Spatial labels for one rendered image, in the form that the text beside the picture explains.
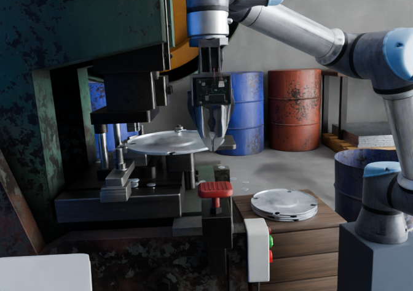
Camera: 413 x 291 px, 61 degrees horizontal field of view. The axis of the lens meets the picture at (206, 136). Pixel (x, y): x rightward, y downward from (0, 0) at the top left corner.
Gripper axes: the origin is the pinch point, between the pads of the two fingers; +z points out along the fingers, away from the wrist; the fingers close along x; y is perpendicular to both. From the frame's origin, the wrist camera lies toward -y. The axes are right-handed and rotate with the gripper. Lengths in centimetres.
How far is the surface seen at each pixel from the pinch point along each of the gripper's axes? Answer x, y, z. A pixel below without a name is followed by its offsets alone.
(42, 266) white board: -40.2, -5.4, 28.3
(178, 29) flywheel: -10, -69, -29
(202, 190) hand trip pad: -2.4, 1.9, 8.9
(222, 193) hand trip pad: 1.5, 3.0, 9.4
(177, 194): -8.5, -10.5, 14.5
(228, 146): 4.9, -26.0, 7.1
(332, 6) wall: 156, -363, -74
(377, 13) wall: 209, -363, -63
